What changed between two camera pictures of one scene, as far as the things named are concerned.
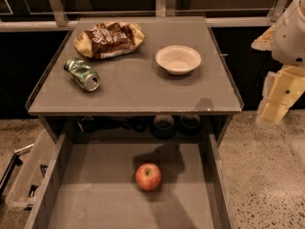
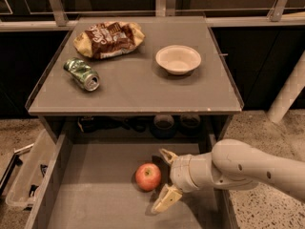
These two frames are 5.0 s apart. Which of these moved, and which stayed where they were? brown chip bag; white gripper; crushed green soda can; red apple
Moved: white gripper
Stayed: brown chip bag; red apple; crushed green soda can
